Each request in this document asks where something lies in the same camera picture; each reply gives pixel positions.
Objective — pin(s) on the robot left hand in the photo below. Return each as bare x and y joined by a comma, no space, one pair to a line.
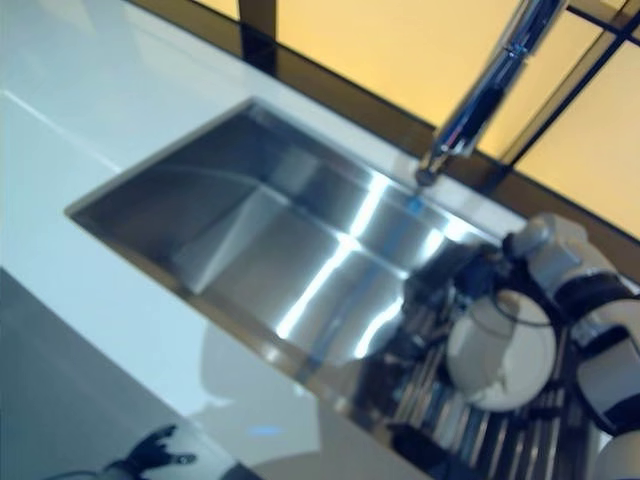
155,450

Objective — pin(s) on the beige plate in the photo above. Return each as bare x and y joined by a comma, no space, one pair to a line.
500,350

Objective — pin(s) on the stainless steel sink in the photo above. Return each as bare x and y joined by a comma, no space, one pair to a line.
250,240

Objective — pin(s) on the black sink drying rack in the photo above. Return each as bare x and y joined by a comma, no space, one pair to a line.
475,430

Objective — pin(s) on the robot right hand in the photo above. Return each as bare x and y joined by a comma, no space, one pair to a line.
480,272

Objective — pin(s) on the chrome kitchen faucet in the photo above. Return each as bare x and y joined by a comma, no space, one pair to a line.
495,85

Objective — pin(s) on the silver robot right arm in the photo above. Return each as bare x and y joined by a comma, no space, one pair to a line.
575,280

